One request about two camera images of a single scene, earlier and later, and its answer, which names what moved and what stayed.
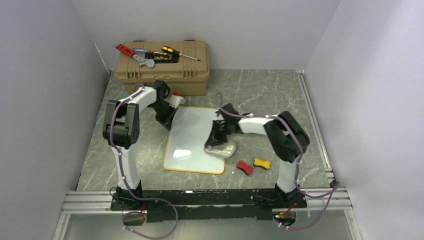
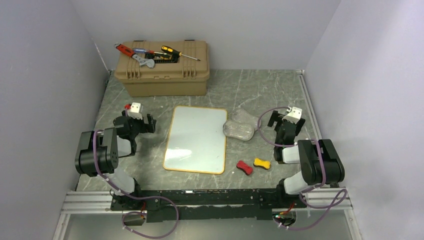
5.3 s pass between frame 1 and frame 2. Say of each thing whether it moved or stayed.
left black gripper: moved
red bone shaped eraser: stayed
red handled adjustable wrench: stayed
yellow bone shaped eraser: stayed
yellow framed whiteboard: stayed
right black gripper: moved
